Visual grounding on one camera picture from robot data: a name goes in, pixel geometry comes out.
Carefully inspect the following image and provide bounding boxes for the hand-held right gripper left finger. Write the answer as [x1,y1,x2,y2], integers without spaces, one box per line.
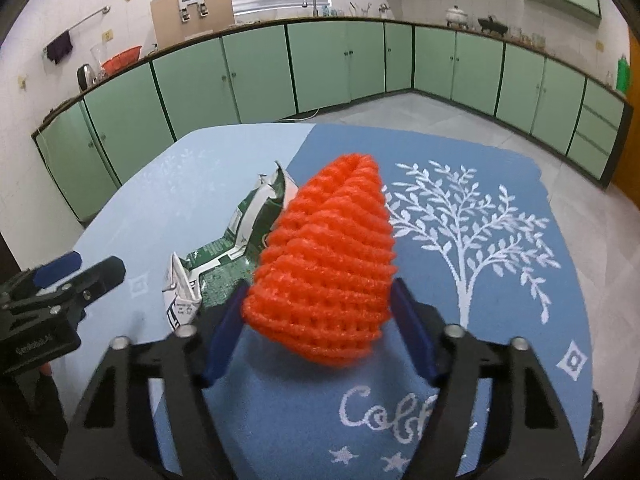
[59,280,251,480]

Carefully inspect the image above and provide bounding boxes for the purple towel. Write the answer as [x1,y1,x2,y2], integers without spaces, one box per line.
[46,31,73,65]

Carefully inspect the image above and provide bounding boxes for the blue printed table mat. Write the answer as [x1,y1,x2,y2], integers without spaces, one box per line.
[150,124,594,480]

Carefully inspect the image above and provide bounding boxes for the green base cabinets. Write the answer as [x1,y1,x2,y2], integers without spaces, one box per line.
[31,17,628,223]

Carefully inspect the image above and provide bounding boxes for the metal towel rail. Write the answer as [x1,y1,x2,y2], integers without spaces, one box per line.
[42,6,111,52]

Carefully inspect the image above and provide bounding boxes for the black trash bin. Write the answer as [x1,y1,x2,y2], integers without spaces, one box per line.
[582,389,602,468]

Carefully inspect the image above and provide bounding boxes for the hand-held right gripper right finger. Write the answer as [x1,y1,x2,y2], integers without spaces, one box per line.
[390,277,583,480]

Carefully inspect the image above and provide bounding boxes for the orange plastic basket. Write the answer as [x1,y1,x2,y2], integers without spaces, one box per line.
[101,45,142,72]

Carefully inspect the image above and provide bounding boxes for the light blue tablecloth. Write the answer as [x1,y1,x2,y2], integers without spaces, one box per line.
[67,125,321,356]

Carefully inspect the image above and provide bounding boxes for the orange foam net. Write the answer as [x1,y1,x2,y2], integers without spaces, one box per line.
[241,154,399,367]

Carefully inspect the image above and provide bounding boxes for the green and white snack packet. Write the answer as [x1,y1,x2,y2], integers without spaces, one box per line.
[162,161,301,332]

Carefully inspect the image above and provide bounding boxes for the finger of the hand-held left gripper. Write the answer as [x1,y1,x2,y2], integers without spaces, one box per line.
[49,255,126,322]
[34,252,82,287]

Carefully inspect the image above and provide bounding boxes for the white device on board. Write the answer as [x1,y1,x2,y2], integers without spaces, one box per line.
[177,0,210,22]

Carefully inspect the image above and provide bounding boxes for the wooden door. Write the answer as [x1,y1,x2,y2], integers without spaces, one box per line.
[611,152,640,203]

